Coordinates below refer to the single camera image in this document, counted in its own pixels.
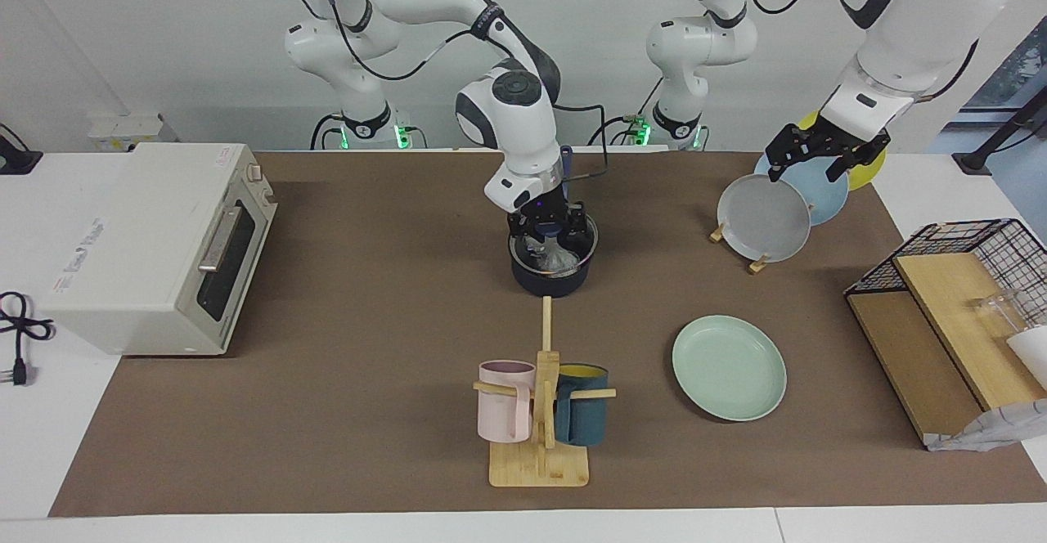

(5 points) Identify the glass lid with blue knob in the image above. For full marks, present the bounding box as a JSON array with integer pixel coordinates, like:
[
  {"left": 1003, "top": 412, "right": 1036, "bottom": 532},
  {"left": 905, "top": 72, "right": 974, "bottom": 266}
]
[{"left": 509, "top": 212, "right": 599, "bottom": 276}]

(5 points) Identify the light blue plate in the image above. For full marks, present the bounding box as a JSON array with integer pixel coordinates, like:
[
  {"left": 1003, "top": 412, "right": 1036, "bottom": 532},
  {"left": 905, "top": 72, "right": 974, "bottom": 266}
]
[{"left": 754, "top": 155, "right": 850, "bottom": 227}]

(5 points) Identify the yellow plate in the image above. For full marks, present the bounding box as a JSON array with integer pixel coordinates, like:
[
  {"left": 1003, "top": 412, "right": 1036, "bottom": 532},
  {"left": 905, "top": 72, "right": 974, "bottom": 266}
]
[{"left": 798, "top": 110, "right": 887, "bottom": 192}]

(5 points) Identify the grey plate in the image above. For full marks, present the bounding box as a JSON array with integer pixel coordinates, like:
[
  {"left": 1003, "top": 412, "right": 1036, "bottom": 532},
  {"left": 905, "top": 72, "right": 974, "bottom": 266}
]
[{"left": 717, "top": 173, "right": 812, "bottom": 264}]

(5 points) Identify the wooden plate rack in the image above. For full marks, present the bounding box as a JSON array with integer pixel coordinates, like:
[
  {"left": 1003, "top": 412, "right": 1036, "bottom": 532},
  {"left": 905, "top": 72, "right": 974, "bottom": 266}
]
[{"left": 710, "top": 220, "right": 771, "bottom": 274}]

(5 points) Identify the green plate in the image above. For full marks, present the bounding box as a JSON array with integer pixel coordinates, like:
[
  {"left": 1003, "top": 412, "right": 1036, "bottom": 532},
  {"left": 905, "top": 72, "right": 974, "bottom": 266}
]
[{"left": 672, "top": 316, "right": 788, "bottom": 423}]

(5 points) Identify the black stand foot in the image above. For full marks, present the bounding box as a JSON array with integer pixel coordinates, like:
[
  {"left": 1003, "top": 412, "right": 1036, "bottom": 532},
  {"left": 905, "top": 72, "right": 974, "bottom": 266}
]
[{"left": 953, "top": 89, "right": 1047, "bottom": 176}]

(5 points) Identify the pink mug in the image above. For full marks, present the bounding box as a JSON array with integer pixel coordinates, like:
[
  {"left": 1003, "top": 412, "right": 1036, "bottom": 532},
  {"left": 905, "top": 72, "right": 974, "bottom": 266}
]
[{"left": 478, "top": 360, "right": 537, "bottom": 444}]

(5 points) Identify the wooden shelf box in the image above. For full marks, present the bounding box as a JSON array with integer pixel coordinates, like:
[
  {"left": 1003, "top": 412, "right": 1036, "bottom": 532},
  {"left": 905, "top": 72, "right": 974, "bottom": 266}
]
[{"left": 847, "top": 253, "right": 1047, "bottom": 446}]

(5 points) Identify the dark teal mug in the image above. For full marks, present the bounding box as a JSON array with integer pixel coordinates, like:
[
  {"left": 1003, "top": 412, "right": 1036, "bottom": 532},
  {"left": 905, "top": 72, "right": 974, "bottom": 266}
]
[{"left": 555, "top": 364, "right": 609, "bottom": 447}]

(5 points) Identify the clear glass cup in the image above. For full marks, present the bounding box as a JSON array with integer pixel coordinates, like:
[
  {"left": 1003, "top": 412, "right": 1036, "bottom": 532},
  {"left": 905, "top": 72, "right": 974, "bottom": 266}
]
[{"left": 969, "top": 289, "right": 1023, "bottom": 335}]

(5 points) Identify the wooden mug tree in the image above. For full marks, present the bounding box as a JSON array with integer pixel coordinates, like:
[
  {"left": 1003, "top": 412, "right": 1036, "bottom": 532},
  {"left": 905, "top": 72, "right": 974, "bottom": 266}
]
[{"left": 473, "top": 296, "right": 617, "bottom": 488}]

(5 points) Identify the brown table mat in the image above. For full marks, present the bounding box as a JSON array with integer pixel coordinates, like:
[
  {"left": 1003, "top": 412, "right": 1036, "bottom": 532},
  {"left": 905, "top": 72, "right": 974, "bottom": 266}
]
[{"left": 49, "top": 150, "right": 1047, "bottom": 518}]

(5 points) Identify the grey patterned bag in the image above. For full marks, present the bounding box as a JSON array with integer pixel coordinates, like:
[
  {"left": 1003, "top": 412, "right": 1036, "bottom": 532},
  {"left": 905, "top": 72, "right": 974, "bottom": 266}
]
[{"left": 924, "top": 400, "right": 1047, "bottom": 454}]

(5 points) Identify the beige toaster oven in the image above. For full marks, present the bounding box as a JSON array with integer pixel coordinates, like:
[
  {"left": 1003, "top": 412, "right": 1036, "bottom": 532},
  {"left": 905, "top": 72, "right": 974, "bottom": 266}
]
[{"left": 39, "top": 142, "right": 279, "bottom": 357}]

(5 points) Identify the white socket box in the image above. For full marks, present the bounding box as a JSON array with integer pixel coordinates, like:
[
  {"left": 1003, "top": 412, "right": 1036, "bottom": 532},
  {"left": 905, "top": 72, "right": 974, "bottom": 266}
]
[{"left": 88, "top": 114, "right": 177, "bottom": 151}]

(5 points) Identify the black table clamp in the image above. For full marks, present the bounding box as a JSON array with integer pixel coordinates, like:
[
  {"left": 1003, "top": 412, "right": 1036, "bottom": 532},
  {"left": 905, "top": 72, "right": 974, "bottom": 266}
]
[{"left": 0, "top": 123, "right": 43, "bottom": 176}]

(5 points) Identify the black pot with blue handle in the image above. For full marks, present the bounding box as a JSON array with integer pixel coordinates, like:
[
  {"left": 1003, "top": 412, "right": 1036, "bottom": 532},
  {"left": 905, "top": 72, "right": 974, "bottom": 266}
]
[{"left": 509, "top": 146, "right": 599, "bottom": 298}]

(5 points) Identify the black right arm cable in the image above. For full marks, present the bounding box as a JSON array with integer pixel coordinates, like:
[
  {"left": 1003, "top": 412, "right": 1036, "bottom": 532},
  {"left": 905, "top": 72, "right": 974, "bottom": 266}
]
[{"left": 286, "top": 0, "right": 610, "bottom": 177}]

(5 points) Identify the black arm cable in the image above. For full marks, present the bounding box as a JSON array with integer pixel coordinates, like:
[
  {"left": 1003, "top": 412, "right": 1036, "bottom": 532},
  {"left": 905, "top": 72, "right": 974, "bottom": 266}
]
[
  {"left": 286, "top": 0, "right": 610, "bottom": 177},
  {"left": 732, "top": 0, "right": 982, "bottom": 104}
]

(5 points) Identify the black base cable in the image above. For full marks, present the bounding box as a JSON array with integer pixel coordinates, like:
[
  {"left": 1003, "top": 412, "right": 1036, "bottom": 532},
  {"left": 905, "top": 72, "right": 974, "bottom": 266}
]
[
  {"left": 311, "top": 114, "right": 344, "bottom": 151},
  {"left": 587, "top": 77, "right": 663, "bottom": 147}
]

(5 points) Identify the black wire basket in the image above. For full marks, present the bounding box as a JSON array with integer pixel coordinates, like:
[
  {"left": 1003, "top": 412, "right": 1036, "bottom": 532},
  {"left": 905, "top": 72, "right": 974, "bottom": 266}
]
[{"left": 845, "top": 218, "right": 1047, "bottom": 331}]

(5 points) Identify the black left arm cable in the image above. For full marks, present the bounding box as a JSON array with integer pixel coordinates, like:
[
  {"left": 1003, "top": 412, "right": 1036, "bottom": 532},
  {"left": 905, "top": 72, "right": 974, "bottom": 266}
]
[{"left": 732, "top": 0, "right": 982, "bottom": 104}]

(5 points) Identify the black power cord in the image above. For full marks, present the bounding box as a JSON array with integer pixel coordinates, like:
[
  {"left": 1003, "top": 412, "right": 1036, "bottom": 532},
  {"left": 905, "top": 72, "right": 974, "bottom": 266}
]
[{"left": 0, "top": 291, "right": 56, "bottom": 387}]

